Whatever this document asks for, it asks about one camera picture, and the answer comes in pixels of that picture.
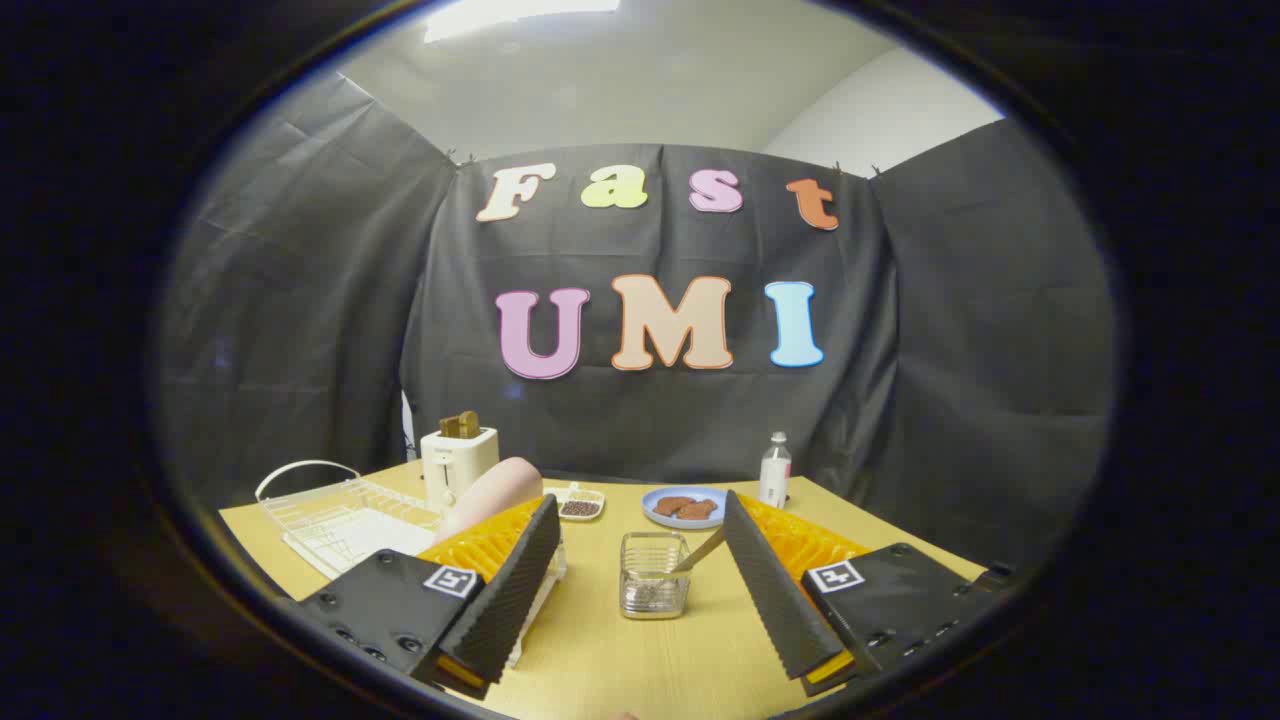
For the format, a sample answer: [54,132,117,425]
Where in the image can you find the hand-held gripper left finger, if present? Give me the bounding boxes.
[298,493,563,701]

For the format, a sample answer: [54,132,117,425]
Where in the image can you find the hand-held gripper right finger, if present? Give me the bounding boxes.
[722,489,1016,698]

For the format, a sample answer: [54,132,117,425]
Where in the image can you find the pink plate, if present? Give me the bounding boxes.
[435,457,545,546]

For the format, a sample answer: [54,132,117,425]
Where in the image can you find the clear wire basket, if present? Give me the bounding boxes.
[619,531,692,621]

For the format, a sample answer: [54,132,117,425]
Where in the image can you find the small white dish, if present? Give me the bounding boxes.
[545,483,607,523]

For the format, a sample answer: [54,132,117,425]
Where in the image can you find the blue plate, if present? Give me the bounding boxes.
[641,486,732,531]

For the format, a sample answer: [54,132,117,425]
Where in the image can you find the clear plastic bottle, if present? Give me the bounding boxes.
[759,432,793,509]

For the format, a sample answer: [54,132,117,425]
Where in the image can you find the white toaster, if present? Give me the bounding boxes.
[420,427,500,514]

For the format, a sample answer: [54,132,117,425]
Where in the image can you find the black backdrop cloth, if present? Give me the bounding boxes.
[155,75,1117,573]

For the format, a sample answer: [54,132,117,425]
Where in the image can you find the ceiling light panel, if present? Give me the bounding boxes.
[424,0,622,44]

